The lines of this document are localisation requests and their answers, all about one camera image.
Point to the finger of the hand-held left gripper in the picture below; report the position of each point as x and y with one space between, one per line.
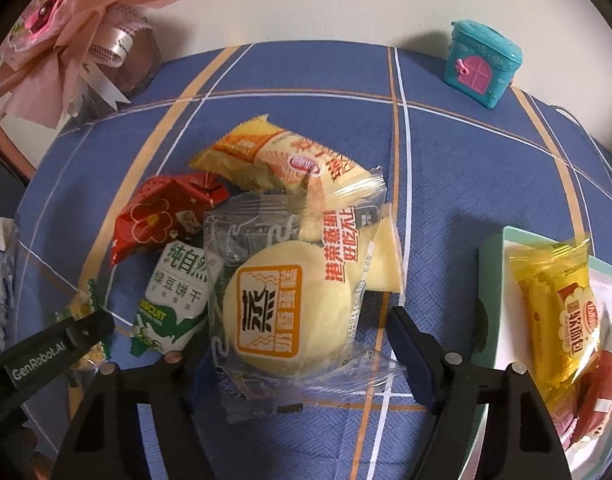
88 332

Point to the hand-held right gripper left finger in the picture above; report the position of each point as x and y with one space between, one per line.
151 375

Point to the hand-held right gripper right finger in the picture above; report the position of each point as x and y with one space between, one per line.
413 355

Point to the green white round cracker packet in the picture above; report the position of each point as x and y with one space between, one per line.
85 304

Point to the light green tray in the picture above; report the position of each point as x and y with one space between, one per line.
491 300

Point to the clear steamed cake packet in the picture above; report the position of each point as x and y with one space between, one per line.
286 310

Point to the red wafer packet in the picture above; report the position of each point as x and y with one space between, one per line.
601 385

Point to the green white biscuit packet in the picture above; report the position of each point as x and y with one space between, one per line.
171 300

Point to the red flower print snack packet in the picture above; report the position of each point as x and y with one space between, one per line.
151 220

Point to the yellow bread packet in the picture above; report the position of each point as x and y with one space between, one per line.
551 300

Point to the blue checked tablecloth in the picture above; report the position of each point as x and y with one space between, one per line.
436 185

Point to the orange yellow cake packet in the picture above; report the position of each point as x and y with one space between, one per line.
266 155

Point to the teal toy house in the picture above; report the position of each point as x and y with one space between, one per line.
481 65

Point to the pink paper flower bouquet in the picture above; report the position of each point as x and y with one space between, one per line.
76 20

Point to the dark panel with brown frame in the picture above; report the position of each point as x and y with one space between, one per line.
1 180

